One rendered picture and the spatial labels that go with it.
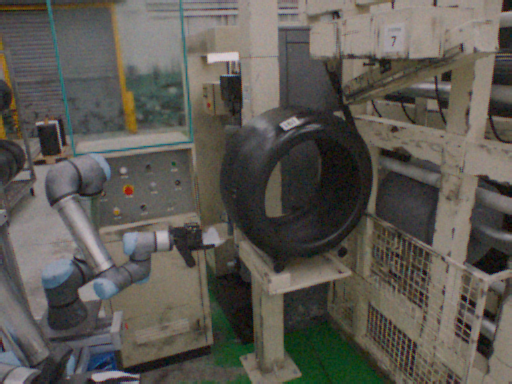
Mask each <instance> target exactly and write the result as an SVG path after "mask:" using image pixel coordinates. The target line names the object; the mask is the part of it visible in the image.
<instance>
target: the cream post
mask: <svg viewBox="0 0 512 384"><path fill-rule="evenodd" d="M238 10H239V26H240V58H241V75H242V92H243V109H244V110H243V125H245V124H246V119H248V120H251V119H253V118H254V117H256V116H257V115H260V114H261V113H263V112H265V111H266V110H270V109H273V108H275V107H279V73H278V30H277V0H238ZM243 83H244V84H249V98H250V102H245V101H244V84H243ZM265 208H266V216H269V217H271V216H275V215H280V214H282V205H281V160H280V161H279V163H277V165H276V166H275V168H274V170H273V172H272V173H271V177H270V178H269V181H268V183H267V186H266V195H265ZM251 278H252V309H253V327H254V343H255V360H257V359H258V360H259V368H260V370H261V373H262V374H263V375H265V374H269V373H272V372H273V364H276V366H277V371H279V370H281V369H283V368H284V335H283V293H281V294H278V295H274V296H269V295H268V294H267V293H266V291H265V290H264V288H262V286H261V284H260V283H259V282H258V281H257V279H256V278H255V276H254V275H252V272H251Z"/></svg>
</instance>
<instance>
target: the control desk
mask: <svg viewBox="0 0 512 384"><path fill-rule="evenodd" d="M99 155H100V156H102V157H103V158H104V159H105V161H107V164H108V165H109V167H110V179H109V180H108V181H107V182H104V183H103V193H102V194H101V195H99V226H100V239H101V241H102V242H103V243H104V246H105V247H106V249H107V250H108V253H109V254H110V256H111V257H112V260H113V261H114V262H115V264H116V266H117V267H119V266H122V265H123V264H124V263H127V262H128V261H129V255H128V254H124V253H123V235H124V234H125V233H128V234H129V233H134V232H148V231H160V230H166V231H169V226H173V227H177V226H183V227H184V223H186V222H198V224H199V225H200V229H202V220H201V215H200V214H201V210H200V201H199V192H198V173H197V164H196V155H195V144H194V143H186V144H178V145H171V146H164V147H149V148H142V149H135V150H128V151H121V152H114V153H100V154H99ZM188 252H189V253H190V254H191V256H193V257H195V264H196V266H194V267H192V268H190V267H189V266H187V264H186V262H185V260H184V259H183V257H182V255H181V254H180V253H179V252H178V249H177V248H176V247H175V245H174V249H173V251H169V250H168V252H154V253H151V266H150V267H151V277H150V280H148V281H147V283H145V284H135V283H133V284H132V285H131V286H129V287H127V288H125V290H122V291H121V292H120V293H118V294H117V295H115V296H114V297H111V298H110V299H108V300H102V304H103V308H104V312H105V315H111V314H113V316H114V313H115V312H120V311H123V318H124V323H125V324H126V323H127V325H128V329H127V330H125V338H124V342H123V346H122V348H123V350H121V351H120V356H121V360H122V364H123V368H124V371H123V373H126V374H129V375H138V374H142V373H147V372H150V371H153V370H158V369H161V368H163V367H169V366H171V365H173V364H175V365H177V364H179V363H181V362H187V361H189V360H192V359H197V358H200V357H203V356H208V355H211V354H212V351H211V344H213V336H212V327H211V319H210V302H209V292H208V283H207V275H206V266H205V257H204V250H198V251H190V250H188Z"/></svg>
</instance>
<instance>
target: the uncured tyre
mask: <svg viewBox="0 0 512 384"><path fill-rule="evenodd" d="M293 117H295V118H296V119H298V120H299V121H300V122H301V124H297V125H296V126H294V127H293V128H289V129H288V130H285V129H284V128H283V127H282V126H280V125H279V124H280V123H284V122H285V121H287V120H288V119H292V118H293ZM310 140H313V141H315V145H316V146H317V148H318V150H319V155H320V159H321V173H320V180H319V182H318V185H317V186H316V189H315V191H314V193H313V194H312V195H311V198H310V199H309V200H307V202H306V203H305V204H303V205H302V207H300V208H299V209H297V210H295V211H294V212H293V213H290V214H286V215H283V216H279V217H269V216H266V208H265V195H266V186H267V183H268V181H269V178H270V177H271V173H272V172H273V170H274V168H275V166H276V165H277V163H279V161H280V159H282V158H283V157H284V155H285V154H287V153H288V151H289V150H292V149H293V148H294V147H295V146H297V145H300V144H302V143H303V142H305V141H310ZM221 167H222V168H224V169H225V170H223V169H222V168H221V171H220V195H221V199H222V202H223V205H224V207H225V210H226V212H227V214H228V215H229V217H230V219H231V220H232V221H233V223H234V224H235V225H236V226H237V227H238V228H239V230H240V231H241V232H243V235H244V236H246V237H247V238H248V241H250V242H251V243H252V245H254V246H256V247H257V249H259V250H261V251H263V252H264V253H266V254H270V255H271V256H274V257H276V258H282V259H286V260H304V259H309V258H314V257H317V256H319V255H321V254H323V253H327V252H328V251H329V250H331V249H332V248H335V247H336V246H337V245H338V244H340V243H341V242H342V241H343V240H344V239H345V238H347V237H348V235H349V234H350V233H351V232H352V231H353V230H354V228H355V227H356V226H357V224H358V222H359V221H360V220H361V217H362V216H363V214H364V213H365V209H366V208H367V205H368V203H369V198H370V195H371V191H372V187H373V163H372V159H371V156H370V153H369V148H368V147H367V145H366V143H365V140H364V139H363V138H362V137H361V135H360V134H359V132H358V131H357V130H356V129H355V128H354V127H353V126H352V125H350V124H349V123H348V121H345V120H343V118H341V117H339V116H336V115H335V114H333V113H331V112H324V111H320V110H317V109H313V108H309V107H301V106H279V107H275V108H273V109H270V110H266V111H265V112H263V113H261V114H260V115H257V116H256V117H254V118H253V119H251V120H249V121H248V123H246V124H245V125H243V127H242V128H240V130H239V132H237V133H236V135H235V136H234V138H233V139H232V141H230V145H229V146H228V148H227V150H226V151H225V155H224V158H223V160H222V163H221ZM225 171H227V172H225ZM232 186H233V187H234V188H236V189H237V192H236V200H235V199H234V198H232Z"/></svg>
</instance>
